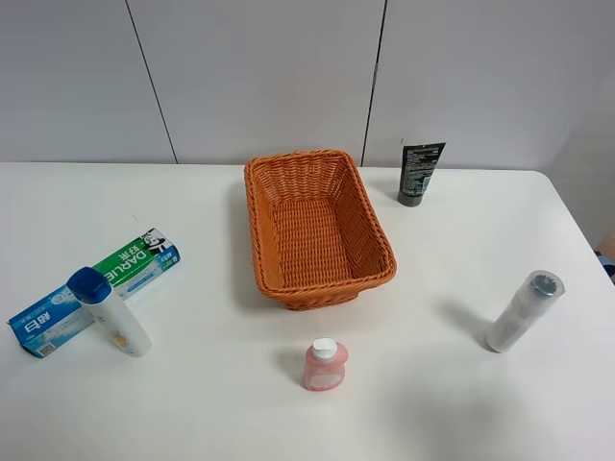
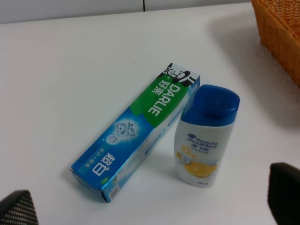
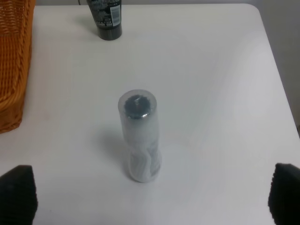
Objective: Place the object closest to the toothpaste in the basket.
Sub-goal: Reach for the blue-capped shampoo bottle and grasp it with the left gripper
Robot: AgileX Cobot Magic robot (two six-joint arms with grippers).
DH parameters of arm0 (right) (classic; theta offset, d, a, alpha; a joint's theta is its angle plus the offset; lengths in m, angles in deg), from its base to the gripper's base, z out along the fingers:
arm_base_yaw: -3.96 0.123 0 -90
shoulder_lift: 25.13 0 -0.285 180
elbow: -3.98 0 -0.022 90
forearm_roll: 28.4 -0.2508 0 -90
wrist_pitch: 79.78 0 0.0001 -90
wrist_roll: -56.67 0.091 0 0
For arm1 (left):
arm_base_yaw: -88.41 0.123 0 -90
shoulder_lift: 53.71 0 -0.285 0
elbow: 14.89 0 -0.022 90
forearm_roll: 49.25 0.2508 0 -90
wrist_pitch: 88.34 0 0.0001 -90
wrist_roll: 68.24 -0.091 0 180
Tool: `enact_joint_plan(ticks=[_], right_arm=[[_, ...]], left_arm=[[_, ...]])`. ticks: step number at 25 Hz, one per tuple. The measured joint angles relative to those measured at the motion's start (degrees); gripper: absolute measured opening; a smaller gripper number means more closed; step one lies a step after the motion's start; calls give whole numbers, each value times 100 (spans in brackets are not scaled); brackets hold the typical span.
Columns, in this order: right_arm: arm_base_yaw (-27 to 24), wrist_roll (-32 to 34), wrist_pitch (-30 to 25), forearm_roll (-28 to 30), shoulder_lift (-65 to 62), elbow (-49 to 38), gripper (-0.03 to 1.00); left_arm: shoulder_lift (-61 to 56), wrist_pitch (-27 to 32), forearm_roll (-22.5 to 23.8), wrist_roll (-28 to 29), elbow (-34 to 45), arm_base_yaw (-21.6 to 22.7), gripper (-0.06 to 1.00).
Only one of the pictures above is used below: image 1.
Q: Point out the white bottle blue cap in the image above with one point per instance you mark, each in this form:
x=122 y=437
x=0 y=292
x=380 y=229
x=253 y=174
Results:
x=109 y=311

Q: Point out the orange wicker basket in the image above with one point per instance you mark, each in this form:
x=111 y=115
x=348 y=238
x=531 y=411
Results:
x=316 y=239

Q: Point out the green blue toothpaste box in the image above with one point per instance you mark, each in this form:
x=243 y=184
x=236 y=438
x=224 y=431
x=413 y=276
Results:
x=56 y=318

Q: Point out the pink bottle white cap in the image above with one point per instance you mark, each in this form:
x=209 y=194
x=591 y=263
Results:
x=325 y=365

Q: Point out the black tube upright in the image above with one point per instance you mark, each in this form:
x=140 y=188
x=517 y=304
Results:
x=418 y=165

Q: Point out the white cylinder bottle silver cap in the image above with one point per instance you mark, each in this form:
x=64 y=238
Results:
x=538 y=293

